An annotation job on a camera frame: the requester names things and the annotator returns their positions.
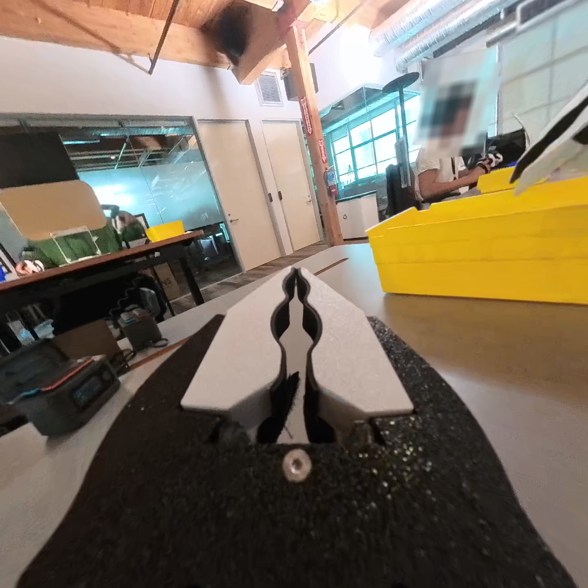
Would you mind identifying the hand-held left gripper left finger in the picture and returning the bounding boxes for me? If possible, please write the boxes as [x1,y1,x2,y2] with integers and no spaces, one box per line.
[180,266,300,432]

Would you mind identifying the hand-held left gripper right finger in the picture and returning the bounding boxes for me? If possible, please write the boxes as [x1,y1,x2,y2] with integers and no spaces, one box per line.
[298,266,415,436]

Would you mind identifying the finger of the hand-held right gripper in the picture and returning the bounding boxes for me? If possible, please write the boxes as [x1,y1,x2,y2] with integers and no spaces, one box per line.
[509,85,588,182]
[513,120,588,197]

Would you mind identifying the yellow plastic bin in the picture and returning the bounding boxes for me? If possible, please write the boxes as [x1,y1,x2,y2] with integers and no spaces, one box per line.
[366,165,588,305]
[145,220,185,243]

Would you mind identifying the black battery charger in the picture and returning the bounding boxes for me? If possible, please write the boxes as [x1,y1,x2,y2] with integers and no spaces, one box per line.
[117,307,165,351]

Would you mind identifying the brown cardboard box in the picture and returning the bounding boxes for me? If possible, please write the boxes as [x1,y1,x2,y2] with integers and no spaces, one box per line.
[54,318,124,364]
[151,263,185,300]

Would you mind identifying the computer monitor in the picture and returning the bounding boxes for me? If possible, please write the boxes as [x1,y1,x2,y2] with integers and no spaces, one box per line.
[394,137,410,189]

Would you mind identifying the white recycling bin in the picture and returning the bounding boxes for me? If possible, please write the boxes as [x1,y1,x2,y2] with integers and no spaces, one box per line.
[335,193,380,240]

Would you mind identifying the black office chair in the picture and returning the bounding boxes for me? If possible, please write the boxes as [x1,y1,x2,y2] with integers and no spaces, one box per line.
[385,163,421,217]

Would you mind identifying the black floor lamp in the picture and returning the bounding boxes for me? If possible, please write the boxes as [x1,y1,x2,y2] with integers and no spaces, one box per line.
[382,72,421,184]

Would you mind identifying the beige door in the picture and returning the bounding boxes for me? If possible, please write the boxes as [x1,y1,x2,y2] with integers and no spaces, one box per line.
[197,119,282,273]
[261,119,322,252]

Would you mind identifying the black charging case with display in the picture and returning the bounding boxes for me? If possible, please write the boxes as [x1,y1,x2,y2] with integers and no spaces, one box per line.
[0,339,121,437]

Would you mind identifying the clear acrylic stand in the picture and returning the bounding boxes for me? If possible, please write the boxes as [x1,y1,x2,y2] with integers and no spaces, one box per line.
[50,226,103,266]

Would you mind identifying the wooden instruction board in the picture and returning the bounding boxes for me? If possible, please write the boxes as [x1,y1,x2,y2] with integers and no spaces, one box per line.
[0,180,107,243]

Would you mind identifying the silver air duct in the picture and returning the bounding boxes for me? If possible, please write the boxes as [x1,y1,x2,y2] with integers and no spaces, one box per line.
[370,0,511,58]
[395,18,529,70]

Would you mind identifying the wooden support post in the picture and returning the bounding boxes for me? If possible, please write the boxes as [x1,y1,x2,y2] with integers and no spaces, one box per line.
[284,25,345,247]

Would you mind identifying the black wall speaker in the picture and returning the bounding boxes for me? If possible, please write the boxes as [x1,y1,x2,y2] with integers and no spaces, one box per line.
[281,64,319,102]

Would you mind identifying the white wall vent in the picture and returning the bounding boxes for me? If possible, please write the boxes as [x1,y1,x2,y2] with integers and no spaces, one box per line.
[255,71,285,107]

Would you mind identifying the black wall screen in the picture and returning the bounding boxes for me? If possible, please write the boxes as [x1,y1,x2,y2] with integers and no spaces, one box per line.
[0,132,80,190]

